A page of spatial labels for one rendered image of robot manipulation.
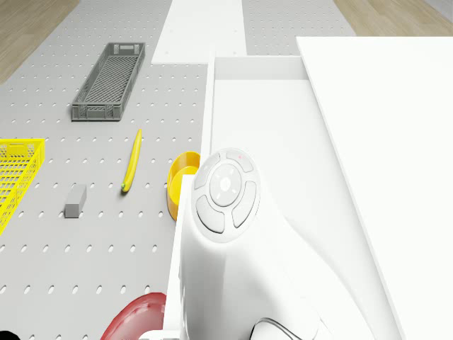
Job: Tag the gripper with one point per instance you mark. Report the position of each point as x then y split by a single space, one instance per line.
272 331

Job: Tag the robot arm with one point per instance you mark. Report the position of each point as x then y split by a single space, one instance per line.
219 269

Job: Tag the red plate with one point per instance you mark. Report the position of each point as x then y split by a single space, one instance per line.
141 315

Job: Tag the yellow bowl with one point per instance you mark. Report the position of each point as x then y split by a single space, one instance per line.
174 191

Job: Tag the white drawer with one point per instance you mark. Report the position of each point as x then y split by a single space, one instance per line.
269 117

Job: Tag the banana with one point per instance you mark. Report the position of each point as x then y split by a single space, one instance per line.
132 163

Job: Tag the white cabinet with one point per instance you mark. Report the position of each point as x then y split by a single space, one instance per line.
396 141

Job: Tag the grey cube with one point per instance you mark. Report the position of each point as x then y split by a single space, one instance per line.
75 203

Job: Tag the black plate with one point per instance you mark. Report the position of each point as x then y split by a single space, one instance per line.
7 335

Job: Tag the dark grey basket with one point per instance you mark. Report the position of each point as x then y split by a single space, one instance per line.
106 110

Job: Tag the yellow basket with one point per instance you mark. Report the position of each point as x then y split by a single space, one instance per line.
16 170

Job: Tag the white board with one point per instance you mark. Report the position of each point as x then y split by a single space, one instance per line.
201 32

